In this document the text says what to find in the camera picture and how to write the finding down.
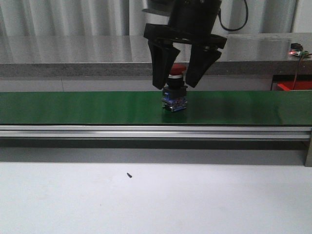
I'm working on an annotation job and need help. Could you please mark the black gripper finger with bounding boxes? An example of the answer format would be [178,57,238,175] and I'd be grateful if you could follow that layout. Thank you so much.
[186,45,221,88]
[148,40,180,89]

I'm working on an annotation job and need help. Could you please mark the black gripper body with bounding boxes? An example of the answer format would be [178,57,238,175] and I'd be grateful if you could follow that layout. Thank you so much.
[143,0,227,49]

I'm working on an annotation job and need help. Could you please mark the red mushroom push button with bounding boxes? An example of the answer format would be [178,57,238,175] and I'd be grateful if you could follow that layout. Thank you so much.
[162,63,187,112]

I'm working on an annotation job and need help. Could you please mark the grey stone counter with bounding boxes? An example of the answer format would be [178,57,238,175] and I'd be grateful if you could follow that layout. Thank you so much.
[0,33,312,78]

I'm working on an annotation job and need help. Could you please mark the green conveyor belt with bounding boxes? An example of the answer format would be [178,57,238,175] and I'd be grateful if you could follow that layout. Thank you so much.
[0,91,312,126]

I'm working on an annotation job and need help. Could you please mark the small green circuit board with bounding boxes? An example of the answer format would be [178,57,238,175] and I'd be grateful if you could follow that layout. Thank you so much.
[288,43,312,58]

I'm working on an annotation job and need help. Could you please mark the red plastic tray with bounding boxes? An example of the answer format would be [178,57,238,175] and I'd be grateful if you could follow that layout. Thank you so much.
[277,81,312,91]

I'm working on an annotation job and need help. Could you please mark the grey curtain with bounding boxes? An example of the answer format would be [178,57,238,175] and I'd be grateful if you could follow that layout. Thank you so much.
[0,0,312,36]

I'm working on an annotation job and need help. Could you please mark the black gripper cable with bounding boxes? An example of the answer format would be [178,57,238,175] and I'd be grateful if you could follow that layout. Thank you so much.
[218,0,250,32]

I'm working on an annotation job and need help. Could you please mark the aluminium conveyor frame rail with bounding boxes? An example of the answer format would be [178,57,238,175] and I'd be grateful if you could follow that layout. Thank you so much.
[0,125,312,167]

